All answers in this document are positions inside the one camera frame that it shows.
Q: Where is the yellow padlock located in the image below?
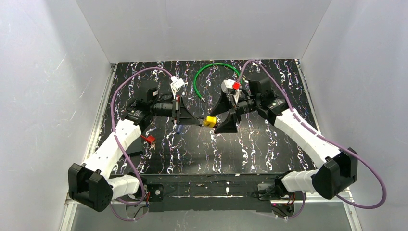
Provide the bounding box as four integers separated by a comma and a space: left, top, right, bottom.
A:
202, 116, 218, 128

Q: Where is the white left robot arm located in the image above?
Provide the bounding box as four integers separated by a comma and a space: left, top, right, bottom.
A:
68, 77, 200, 212

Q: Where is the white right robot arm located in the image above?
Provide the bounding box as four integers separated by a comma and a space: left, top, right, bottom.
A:
203, 77, 358, 199

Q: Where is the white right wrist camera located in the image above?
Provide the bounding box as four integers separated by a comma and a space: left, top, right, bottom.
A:
221, 79, 241, 95

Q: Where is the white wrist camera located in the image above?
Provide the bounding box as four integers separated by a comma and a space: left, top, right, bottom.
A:
221, 79, 241, 95
170, 76, 185, 98

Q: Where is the green cable lock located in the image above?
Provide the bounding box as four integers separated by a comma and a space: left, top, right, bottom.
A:
193, 62, 243, 102

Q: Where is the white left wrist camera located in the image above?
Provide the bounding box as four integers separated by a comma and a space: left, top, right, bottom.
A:
170, 76, 185, 98

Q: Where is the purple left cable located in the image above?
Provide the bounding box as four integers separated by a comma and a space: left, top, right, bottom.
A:
109, 67, 174, 222

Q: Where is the purple cable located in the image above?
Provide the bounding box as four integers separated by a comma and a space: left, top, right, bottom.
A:
237, 59, 388, 220
109, 67, 174, 222

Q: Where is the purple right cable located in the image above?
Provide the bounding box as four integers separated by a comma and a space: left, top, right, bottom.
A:
237, 59, 388, 220

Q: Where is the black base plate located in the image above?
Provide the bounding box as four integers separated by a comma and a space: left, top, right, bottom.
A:
126, 173, 306, 214

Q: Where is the aluminium frame rail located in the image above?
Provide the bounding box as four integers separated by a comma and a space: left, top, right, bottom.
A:
59, 63, 117, 231

